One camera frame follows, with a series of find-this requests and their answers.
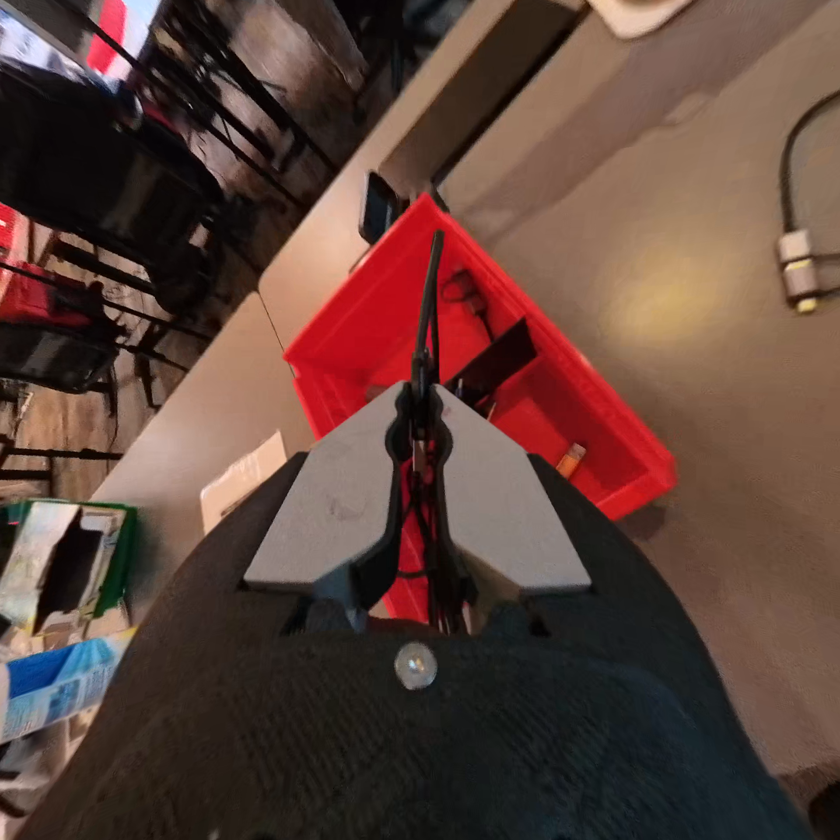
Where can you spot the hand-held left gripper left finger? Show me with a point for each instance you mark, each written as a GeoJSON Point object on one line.
{"type": "Point", "coordinates": [328, 505]}

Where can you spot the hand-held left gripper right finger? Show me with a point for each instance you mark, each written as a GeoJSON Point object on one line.
{"type": "Point", "coordinates": [505, 505]}

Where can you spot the red plastic bin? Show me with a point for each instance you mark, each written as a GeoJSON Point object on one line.
{"type": "Point", "coordinates": [367, 328]}

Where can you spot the silver usb hub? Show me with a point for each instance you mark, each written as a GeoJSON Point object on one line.
{"type": "Point", "coordinates": [797, 262]}

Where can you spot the small orange object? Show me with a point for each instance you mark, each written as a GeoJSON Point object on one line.
{"type": "Point", "coordinates": [571, 459]}

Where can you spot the white cardboard box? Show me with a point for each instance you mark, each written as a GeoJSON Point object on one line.
{"type": "Point", "coordinates": [243, 479]}

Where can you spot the black bin divider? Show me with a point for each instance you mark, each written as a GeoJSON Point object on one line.
{"type": "Point", "coordinates": [499, 361]}

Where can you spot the small black display device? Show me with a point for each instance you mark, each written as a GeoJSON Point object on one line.
{"type": "Point", "coordinates": [377, 210]}

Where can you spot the green cardboard box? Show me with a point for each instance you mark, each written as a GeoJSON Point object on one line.
{"type": "Point", "coordinates": [29, 577]}

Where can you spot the blue white packet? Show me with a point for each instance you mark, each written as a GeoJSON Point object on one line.
{"type": "Point", "coordinates": [59, 689]}

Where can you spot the black office chair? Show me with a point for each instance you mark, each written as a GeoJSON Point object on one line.
{"type": "Point", "coordinates": [111, 177]}

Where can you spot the white board stand base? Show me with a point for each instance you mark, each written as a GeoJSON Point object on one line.
{"type": "Point", "coordinates": [636, 16]}

